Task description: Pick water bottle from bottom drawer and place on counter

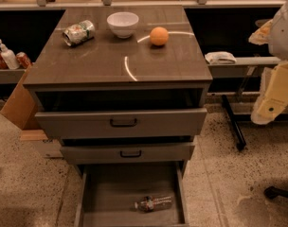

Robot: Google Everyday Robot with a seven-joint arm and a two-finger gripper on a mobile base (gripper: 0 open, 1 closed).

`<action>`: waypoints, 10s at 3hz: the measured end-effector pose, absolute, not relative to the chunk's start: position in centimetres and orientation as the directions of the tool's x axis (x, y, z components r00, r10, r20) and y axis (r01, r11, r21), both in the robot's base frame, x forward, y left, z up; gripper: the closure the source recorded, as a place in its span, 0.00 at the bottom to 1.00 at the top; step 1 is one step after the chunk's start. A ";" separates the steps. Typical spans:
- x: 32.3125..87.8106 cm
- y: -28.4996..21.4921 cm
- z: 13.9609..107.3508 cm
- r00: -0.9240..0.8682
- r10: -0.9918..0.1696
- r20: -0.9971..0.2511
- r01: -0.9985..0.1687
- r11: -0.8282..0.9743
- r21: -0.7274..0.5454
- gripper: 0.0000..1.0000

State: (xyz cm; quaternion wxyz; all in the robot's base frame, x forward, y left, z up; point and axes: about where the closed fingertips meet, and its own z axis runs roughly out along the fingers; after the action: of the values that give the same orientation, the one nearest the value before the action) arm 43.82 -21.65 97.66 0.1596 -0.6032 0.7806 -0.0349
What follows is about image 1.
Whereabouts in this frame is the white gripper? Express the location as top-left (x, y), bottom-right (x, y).
top-left (248, 4), bottom-right (288, 125)

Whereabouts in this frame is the clear plastic water bottle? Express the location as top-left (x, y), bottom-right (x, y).
top-left (135, 196), bottom-right (172, 213)

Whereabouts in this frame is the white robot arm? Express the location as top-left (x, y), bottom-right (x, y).
top-left (248, 0), bottom-right (288, 125)

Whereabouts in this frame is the top grey drawer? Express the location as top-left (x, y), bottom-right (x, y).
top-left (35, 108), bottom-right (207, 139)

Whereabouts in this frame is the grey drawer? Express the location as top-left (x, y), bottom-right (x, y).
top-left (74, 162), bottom-right (189, 227)
top-left (60, 142), bottom-right (194, 165)
top-left (35, 108), bottom-right (207, 139)

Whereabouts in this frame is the middle grey drawer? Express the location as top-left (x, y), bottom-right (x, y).
top-left (60, 142), bottom-right (194, 165)

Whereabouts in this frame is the grey drawer cabinet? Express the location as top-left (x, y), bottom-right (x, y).
top-left (23, 5), bottom-right (214, 175)

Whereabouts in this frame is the bottom grey drawer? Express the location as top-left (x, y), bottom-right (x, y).
top-left (74, 162), bottom-right (189, 227)

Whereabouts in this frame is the white pump bottle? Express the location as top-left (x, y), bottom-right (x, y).
top-left (0, 39), bottom-right (20, 70)

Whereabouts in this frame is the folded white cloth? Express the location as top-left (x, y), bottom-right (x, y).
top-left (205, 51), bottom-right (237, 64)

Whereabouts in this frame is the orange fruit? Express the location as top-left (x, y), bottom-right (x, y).
top-left (150, 26), bottom-right (169, 46)

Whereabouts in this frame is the black chair base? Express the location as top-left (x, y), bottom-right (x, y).
top-left (264, 186), bottom-right (288, 200)

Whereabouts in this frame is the white bowl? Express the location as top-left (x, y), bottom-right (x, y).
top-left (107, 11), bottom-right (139, 39)

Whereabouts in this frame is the crushed green soda can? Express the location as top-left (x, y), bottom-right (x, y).
top-left (63, 20), bottom-right (95, 46)

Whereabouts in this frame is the white box on floor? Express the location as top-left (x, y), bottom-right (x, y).
top-left (20, 130), bottom-right (63, 158)

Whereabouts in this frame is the brown cardboard box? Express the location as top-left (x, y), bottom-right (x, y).
top-left (0, 67), bottom-right (40, 130)

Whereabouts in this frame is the black table leg frame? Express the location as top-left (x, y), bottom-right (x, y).
top-left (221, 95), bottom-right (288, 151)

